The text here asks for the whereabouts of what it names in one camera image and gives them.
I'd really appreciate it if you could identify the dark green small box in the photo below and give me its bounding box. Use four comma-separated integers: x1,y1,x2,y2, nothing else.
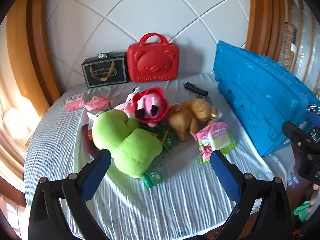
161,129,177,153

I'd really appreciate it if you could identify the green plush toy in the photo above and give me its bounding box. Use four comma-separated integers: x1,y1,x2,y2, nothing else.
91,110,163,179

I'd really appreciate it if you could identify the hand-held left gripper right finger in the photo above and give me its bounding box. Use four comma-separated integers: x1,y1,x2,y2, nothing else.
210,150,293,240

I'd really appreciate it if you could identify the small green plastic case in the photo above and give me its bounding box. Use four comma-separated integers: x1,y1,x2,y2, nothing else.
142,170,162,188

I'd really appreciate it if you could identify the white and red small box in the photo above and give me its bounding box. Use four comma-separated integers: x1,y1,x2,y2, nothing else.
87,110,107,141

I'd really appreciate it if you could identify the person's right hand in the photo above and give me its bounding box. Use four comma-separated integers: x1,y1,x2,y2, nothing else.
309,183,320,213

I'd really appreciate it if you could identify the brown plush bear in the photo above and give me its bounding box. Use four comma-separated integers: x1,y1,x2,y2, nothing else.
167,98,218,141

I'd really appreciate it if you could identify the maroon knit sock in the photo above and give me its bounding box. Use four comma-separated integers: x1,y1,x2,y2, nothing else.
81,124,101,157

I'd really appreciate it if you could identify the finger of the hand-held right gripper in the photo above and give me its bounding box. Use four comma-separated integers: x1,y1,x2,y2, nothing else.
306,105,320,130
282,121,312,154

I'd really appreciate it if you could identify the black ribbed tool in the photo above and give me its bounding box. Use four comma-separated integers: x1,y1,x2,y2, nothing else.
184,82,209,97

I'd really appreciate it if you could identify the red bear-face carry case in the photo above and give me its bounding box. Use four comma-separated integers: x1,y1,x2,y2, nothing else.
126,33,180,83

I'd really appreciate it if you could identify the wooden frame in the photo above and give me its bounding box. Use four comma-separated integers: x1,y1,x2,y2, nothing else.
6,0,62,105
246,0,288,63

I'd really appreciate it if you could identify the pink plush pig teal shirt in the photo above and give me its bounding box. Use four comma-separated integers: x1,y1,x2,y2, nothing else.
114,87,140,118

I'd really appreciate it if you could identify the light curtain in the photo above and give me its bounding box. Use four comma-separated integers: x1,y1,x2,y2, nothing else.
0,17,43,205

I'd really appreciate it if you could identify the brown patterned hanging cloth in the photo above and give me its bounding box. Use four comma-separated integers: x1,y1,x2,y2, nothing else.
282,22,298,71

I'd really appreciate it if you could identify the pink packet with white label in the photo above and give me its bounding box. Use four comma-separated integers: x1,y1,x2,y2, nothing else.
65,92,86,111

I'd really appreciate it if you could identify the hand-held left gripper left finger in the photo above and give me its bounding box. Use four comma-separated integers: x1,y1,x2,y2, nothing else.
28,149,112,240

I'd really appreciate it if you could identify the plain pink packet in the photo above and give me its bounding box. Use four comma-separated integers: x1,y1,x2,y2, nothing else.
85,95,112,112

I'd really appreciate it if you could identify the pink green wet wipes pack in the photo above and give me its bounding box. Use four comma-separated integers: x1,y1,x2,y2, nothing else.
193,121,237,163

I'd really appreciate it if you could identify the blue plastic crate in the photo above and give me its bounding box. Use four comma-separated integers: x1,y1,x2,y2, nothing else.
213,40,320,157

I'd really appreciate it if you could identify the dark green gift box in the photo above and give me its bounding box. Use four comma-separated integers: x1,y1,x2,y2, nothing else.
82,52,129,88

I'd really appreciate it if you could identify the green cloth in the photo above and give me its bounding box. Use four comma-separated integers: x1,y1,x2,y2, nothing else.
294,200,312,223

